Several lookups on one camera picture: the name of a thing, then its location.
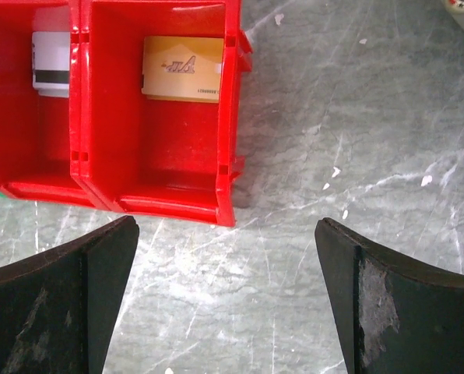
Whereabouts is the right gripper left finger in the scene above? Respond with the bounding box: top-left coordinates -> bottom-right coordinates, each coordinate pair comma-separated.
0,216 -> 139,373

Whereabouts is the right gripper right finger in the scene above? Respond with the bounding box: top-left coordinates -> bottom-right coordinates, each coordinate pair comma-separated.
315,217 -> 464,373

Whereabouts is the red plastic bin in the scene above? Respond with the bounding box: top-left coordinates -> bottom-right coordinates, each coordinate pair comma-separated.
0,1 -> 93,207
70,1 -> 252,227

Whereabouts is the white striped card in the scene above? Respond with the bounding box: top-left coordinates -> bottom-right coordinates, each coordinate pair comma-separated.
32,31 -> 70,98

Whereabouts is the gold card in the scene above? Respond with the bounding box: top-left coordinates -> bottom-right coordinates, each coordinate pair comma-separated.
141,36 -> 223,103

